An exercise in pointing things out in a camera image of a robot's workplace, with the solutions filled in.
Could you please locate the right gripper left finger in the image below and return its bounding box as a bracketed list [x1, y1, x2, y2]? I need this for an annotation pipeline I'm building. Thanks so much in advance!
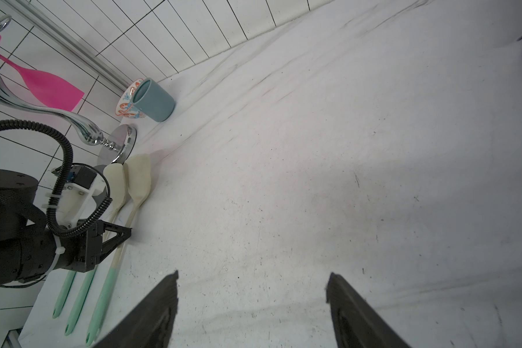
[96, 271, 178, 348]

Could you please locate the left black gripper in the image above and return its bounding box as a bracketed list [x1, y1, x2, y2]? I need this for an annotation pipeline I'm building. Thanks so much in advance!
[47, 220, 132, 273]

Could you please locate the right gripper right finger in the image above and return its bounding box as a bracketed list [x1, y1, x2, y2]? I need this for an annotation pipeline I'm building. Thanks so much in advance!
[326, 273, 410, 348]

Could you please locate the cream spatula green handle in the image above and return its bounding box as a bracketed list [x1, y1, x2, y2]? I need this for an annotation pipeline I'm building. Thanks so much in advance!
[64, 162, 129, 336]

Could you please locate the cream slotted turner green handle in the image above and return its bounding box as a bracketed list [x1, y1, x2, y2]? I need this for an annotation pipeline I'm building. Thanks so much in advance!
[86, 154, 152, 347]

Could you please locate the grey spatula green handle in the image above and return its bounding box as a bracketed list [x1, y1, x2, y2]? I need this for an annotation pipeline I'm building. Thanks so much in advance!
[52, 271, 76, 318]

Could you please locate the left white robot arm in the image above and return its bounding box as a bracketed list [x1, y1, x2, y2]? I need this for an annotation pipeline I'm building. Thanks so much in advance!
[0, 120, 132, 287]

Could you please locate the chrome cup tree stand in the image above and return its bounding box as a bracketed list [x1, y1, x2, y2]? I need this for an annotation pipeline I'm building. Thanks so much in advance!
[0, 15, 137, 165]

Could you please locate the patterned small bowl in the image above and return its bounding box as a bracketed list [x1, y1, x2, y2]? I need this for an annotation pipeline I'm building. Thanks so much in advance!
[115, 78, 146, 119]

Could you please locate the teal ceramic cup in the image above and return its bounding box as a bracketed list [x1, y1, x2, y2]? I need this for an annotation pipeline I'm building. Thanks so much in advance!
[131, 78, 176, 123]

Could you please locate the pink cup on stand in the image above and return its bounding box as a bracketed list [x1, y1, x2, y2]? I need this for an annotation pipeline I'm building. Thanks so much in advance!
[0, 36, 84, 112]

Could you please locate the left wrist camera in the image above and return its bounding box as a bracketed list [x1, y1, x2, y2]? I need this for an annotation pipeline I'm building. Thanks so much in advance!
[56, 163, 107, 229]

